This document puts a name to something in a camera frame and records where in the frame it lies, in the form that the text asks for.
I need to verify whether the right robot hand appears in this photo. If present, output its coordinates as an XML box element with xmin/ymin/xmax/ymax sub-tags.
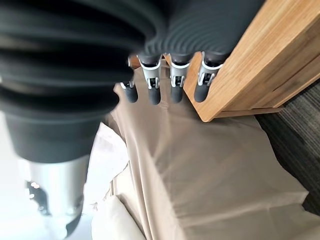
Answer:
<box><xmin>0</xmin><ymin>0</ymin><xmax>266</xmax><ymax>239</ymax></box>

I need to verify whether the dark grey carpet rug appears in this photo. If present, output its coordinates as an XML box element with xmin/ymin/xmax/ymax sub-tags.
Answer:
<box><xmin>254</xmin><ymin>87</ymin><xmax>320</xmax><ymax>216</ymax></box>

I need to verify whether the beige bed sheet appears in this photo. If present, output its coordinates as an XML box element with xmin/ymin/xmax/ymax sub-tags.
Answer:
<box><xmin>106</xmin><ymin>57</ymin><xmax>310</xmax><ymax>240</ymax></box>

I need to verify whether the white duvet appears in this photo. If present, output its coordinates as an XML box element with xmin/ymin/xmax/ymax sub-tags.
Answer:
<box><xmin>0</xmin><ymin>104</ymin><xmax>131</xmax><ymax>240</ymax></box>

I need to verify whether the cream pillow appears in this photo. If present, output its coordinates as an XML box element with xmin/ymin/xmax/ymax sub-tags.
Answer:
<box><xmin>90</xmin><ymin>194</ymin><xmax>146</xmax><ymax>240</ymax></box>

